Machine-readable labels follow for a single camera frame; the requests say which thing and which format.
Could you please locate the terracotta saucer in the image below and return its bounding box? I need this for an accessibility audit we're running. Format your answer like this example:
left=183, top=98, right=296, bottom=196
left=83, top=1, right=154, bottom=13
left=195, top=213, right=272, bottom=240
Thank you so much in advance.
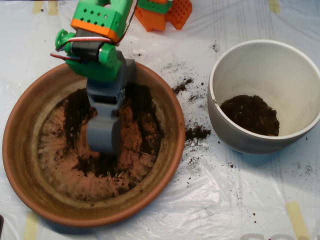
left=2, top=61, right=186, bottom=228

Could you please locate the large spilled soil clump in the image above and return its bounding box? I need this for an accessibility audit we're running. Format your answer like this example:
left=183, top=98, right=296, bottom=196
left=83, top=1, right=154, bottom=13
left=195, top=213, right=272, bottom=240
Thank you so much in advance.
left=185, top=124, right=212, bottom=142

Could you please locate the small spilled soil clump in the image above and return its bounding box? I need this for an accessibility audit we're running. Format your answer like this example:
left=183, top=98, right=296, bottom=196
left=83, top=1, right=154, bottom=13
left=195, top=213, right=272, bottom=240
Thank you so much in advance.
left=172, top=77, right=195, bottom=95

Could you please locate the dark soil in pot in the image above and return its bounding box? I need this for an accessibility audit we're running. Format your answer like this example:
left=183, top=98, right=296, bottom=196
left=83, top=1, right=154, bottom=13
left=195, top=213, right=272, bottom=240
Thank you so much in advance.
left=219, top=94, right=280, bottom=137

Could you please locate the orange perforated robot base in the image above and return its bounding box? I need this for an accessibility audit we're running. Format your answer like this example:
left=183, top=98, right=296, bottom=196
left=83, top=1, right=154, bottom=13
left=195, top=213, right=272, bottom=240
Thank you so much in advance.
left=134, top=0, right=193, bottom=32

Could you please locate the dark soil pile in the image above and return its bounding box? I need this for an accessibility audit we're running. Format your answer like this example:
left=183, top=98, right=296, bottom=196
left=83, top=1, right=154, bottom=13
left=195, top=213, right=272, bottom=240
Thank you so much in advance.
left=53, top=82, right=165, bottom=198

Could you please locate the white ceramic pot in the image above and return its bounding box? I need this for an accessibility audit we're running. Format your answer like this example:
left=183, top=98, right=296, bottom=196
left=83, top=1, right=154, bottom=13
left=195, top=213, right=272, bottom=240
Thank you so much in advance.
left=207, top=39, right=320, bottom=155

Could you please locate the clear plastic cover sheet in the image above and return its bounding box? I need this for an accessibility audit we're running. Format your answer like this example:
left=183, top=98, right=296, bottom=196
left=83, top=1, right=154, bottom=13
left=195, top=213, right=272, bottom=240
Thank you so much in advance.
left=0, top=0, right=320, bottom=240

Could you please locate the beige masking tape strip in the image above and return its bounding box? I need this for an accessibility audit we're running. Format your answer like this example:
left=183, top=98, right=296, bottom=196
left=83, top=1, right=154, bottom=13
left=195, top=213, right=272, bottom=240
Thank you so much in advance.
left=286, top=201, right=311, bottom=240
left=31, top=1, right=45, bottom=15
left=47, top=1, right=60, bottom=16
left=269, top=0, right=281, bottom=14
left=23, top=211, right=40, bottom=240

